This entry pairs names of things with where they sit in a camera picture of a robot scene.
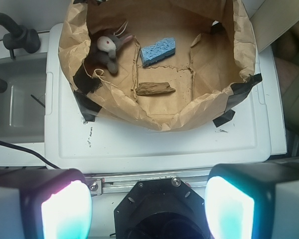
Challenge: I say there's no blue sponge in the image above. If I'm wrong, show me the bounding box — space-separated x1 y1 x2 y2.
140 37 176 67

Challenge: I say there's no white plastic bin lid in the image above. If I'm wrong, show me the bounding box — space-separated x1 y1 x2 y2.
44 23 272 167

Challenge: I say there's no crumpled brown paper bag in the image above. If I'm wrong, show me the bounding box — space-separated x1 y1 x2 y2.
59 0 262 131

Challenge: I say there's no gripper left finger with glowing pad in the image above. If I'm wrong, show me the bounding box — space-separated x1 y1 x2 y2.
0 169 92 239

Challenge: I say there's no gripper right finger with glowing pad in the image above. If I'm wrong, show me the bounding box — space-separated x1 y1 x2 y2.
204 162 299 239

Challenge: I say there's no aluminium rail with screws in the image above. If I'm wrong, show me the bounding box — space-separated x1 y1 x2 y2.
84 168 210 196

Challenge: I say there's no black cable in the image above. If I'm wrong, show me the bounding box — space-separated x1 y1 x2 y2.
0 137 62 170

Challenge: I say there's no brown wood chip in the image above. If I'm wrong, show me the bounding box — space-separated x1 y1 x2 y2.
136 82 176 96

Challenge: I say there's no grey sink basin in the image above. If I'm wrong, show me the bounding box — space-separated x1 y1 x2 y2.
0 53 47 143

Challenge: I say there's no grey plush bunny toy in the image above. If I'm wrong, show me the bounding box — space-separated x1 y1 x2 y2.
95 34 134 74

